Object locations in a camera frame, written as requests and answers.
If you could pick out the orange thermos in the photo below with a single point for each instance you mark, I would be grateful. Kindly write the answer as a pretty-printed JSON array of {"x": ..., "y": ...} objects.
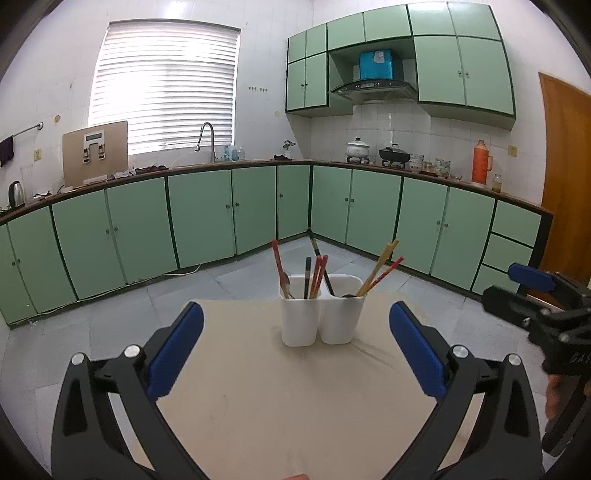
[{"x": 482, "y": 163}]

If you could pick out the white cooking pot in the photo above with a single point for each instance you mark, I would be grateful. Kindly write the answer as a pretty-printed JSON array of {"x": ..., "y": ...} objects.
[{"x": 358, "y": 151}]

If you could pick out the green upper kitchen cabinets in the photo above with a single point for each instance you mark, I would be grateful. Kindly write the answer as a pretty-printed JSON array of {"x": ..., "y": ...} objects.
[{"x": 453, "y": 54}]

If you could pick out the blue box above hood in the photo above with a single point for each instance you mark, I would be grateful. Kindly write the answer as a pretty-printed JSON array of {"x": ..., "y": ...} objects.
[{"x": 380, "y": 64}]

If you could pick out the black range hood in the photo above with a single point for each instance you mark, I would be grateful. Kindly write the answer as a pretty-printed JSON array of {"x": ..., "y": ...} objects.
[{"x": 377, "y": 91}]

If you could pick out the long plain bamboo chopstick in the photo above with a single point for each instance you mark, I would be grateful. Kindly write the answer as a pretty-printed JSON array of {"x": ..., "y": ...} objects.
[{"x": 385, "y": 255}]

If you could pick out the glass jar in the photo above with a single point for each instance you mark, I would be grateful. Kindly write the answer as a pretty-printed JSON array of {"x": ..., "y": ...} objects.
[{"x": 496, "y": 185}]

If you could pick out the metal spoon in holder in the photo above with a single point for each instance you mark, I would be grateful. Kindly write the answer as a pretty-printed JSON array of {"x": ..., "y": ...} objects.
[{"x": 285, "y": 285}]

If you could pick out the wall towel bar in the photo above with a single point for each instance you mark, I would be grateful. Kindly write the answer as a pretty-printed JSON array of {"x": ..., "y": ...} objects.
[{"x": 37, "y": 127}]

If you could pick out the glass cups on counter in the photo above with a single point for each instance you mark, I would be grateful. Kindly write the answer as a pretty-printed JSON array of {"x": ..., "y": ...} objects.
[{"x": 438, "y": 167}]

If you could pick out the green kitchen cabinets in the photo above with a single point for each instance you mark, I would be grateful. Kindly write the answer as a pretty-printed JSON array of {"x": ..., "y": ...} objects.
[
  {"x": 80, "y": 245},
  {"x": 453, "y": 54}
]

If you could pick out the brown cardboard box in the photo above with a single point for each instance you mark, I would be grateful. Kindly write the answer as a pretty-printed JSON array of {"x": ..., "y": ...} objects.
[{"x": 94, "y": 152}]

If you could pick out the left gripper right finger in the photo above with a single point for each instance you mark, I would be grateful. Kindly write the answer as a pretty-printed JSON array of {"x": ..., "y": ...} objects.
[{"x": 505, "y": 440}]

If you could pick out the wooden door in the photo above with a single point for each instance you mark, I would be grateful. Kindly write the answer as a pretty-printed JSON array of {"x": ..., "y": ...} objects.
[{"x": 567, "y": 178}]

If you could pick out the green lower kitchen cabinets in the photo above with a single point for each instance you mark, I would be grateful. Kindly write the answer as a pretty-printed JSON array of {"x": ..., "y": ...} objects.
[{"x": 80, "y": 245}]

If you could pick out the white double utensil holder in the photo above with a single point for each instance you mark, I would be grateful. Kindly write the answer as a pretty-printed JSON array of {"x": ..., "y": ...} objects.
[{"x": 331, "y": 317}]

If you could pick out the red patterned chopstick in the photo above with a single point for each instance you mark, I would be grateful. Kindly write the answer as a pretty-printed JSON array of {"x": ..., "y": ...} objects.
[{"x": 276, "y": 255}]

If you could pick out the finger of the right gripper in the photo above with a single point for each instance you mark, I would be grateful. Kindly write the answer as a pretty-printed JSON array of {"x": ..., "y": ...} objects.
[
  {"x": 515, "y": 309},
  {"x": 569, "y": 293}
]

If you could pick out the black chopstick gold band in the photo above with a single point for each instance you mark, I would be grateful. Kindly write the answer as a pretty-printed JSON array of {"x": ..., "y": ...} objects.
[{"x": 307, "y": 277}]

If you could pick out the window blinds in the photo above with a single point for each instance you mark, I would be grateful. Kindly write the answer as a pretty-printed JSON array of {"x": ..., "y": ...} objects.
[{"x": 173, "y": 81}]

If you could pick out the right hand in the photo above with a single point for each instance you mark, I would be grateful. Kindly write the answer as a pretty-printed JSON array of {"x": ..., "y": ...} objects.
[{"x": 553, "y": 396}]

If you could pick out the black chopstick in holder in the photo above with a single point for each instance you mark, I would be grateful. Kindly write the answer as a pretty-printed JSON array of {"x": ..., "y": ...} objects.
[{"x": 326, "y": 279}]

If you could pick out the red chopstick in holder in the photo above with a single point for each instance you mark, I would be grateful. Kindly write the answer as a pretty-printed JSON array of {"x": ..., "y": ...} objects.
[{"x": 314, "y": 277}]

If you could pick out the black wok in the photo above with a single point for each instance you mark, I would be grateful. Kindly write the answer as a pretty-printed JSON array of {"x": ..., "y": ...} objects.
[{"x": 394, "y": 157}]

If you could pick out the dark hanging towel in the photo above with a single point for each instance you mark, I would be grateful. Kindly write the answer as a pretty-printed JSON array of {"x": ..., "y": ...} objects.
[{"x": 6, "y": 150}]

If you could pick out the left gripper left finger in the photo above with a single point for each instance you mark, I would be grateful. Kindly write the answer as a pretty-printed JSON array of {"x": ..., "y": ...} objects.
[{"x": 87, "y": 442}]

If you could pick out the steel kettle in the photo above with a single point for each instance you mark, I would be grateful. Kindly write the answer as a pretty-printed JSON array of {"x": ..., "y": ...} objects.
[{"x": 16, "y": 195}]

